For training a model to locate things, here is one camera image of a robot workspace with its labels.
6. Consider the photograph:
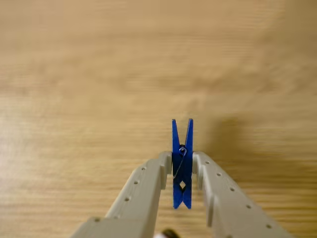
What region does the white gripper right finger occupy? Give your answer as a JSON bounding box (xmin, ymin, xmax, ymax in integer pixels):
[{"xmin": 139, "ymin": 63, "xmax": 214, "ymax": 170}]
[{"xmin": 192, "ymin": 151, "xmax": 296, "ymax": 238}]

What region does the blue clothes peg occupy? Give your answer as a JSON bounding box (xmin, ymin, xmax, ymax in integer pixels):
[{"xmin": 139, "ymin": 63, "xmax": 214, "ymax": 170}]
[{"xmin": 171, "ymin": 118, "xmax": 194, "ymax": 210}]

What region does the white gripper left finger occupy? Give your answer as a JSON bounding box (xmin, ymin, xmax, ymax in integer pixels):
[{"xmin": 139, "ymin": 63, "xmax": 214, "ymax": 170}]
[{"xmin": 70, "ymin": 151, "xmax": 173, "ymax": 238}]

